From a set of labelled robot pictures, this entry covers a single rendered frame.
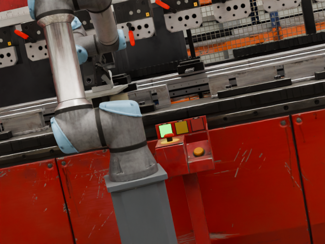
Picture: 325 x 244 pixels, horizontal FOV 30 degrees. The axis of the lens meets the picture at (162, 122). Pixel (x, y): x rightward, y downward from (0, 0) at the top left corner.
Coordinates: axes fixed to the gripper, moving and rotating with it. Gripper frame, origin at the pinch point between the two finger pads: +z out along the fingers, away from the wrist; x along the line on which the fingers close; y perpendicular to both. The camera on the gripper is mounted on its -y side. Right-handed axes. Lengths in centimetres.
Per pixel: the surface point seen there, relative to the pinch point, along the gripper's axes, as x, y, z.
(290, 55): -73, 33, 33
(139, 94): -11.7, 2.9, 9.9
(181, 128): -31.4, -20.3, 9.1
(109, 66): -0.8, 12.7, -0.1
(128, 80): -0.2, 23.6, 20.7
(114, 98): -1.0, 1.7, 8.3
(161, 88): -21.2, 4.4, 10.6
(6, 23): 37, 22, -27
